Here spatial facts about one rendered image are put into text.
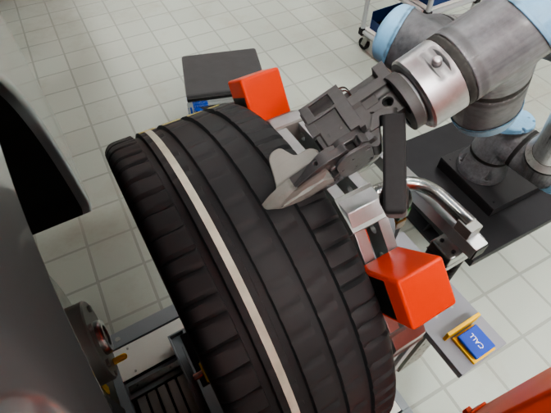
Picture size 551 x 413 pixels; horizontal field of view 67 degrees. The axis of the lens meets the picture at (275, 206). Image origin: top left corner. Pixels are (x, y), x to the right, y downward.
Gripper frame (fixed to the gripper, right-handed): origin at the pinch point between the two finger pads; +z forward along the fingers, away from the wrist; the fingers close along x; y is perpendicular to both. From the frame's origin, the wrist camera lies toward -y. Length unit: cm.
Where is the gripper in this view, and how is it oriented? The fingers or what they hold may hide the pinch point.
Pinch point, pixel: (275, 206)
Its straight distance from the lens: 50.7
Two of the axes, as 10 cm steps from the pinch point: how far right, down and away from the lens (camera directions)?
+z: -8.3, 5.4, 1.6
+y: -4.8, -8.2, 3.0
